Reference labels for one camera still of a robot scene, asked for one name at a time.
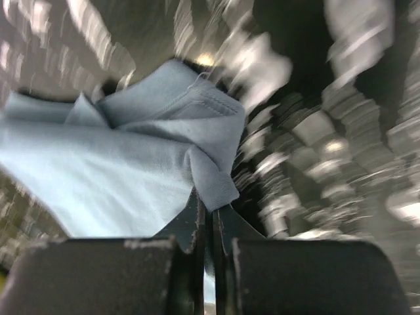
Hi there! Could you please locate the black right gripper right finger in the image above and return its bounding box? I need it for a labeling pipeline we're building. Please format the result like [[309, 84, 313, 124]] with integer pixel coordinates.
[[211, 206, 411, 315]]

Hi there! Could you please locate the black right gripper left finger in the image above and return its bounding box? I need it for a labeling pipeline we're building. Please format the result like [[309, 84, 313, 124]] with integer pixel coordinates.
[[1, 192, 205, 314]]

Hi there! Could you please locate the slate blue t shirt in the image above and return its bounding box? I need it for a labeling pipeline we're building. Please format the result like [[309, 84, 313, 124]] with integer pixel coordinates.
[[1, 60, 245, 238]]

